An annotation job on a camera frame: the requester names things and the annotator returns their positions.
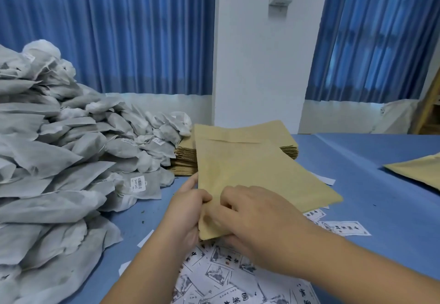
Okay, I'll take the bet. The person's right hand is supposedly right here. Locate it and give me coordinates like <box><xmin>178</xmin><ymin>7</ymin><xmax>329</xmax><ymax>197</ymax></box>
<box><xmin>206</xmin><ymin>186</ymin><xmax>322</xmax><ymax>275</ymax></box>

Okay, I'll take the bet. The person's left hand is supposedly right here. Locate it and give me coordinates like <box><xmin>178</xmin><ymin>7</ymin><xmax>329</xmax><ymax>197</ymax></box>
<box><xmin>154</xmin><ymin>172</ymin><xmax>213</xmax><ymax>264</ymax></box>

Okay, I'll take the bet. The brown kraft paper bag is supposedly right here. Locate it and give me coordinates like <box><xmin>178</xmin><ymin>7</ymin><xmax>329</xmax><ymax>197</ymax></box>
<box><xmin>193</xmin><ymin>120</ymin><xmax>344</xmax><ymax>241</ymax></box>
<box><xmin>383</xmin><ymin>153</ymin><xmax>440</xmax><ymax>191</ymax></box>

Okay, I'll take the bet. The person's right forearm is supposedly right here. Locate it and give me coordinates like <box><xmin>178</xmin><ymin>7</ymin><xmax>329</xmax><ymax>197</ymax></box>
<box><xmin>302</xmin><ymin>225</ymin><xmax>440</xmax><ymax>304</ymax></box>

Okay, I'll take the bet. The person's left forearm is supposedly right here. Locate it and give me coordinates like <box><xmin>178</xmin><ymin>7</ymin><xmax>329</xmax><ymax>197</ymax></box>
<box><xmin>100</xmin><ymin>233</ymin><xmax>194</xmax><ymax>304</ymax></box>

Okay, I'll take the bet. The stack of kraft paper pouches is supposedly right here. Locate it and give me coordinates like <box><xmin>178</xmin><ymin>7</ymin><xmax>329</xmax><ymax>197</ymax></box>
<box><xmin>169</xmin><ymin>135</ymin><xmax>300</xmax><ymax>177</ymax></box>

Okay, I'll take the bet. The pile of printed paper labels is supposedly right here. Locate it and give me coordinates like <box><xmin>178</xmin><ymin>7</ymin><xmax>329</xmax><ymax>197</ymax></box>
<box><xmin>173</xmin><ymin>208</ymin><xmax>372</xmax><ymax>304</ymax></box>

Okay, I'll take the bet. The pile of white filter sachets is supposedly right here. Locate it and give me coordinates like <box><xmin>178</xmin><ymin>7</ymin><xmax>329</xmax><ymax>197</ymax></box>
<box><xmin>0</xmin><ymin>39</ymin><xmax>193</xmax><ymax>304</ymax></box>

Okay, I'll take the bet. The blue pleated curtain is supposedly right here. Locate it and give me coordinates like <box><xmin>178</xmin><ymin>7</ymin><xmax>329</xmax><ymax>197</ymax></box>
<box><xmin>0</xmin><ymin>0</ymin><xmax>217</xmax><ymax>96</ymax></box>
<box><xmin>305</xmin><ymin>0</ymin><xmax>440</xmax><ymax>104</ymax></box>

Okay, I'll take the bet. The wooden frame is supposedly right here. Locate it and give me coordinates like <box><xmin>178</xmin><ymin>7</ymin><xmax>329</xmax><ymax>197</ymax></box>
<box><xmin>412</xmin><ymin>69</ymin><xmax>440</xmax><ymax>136</ymax></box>

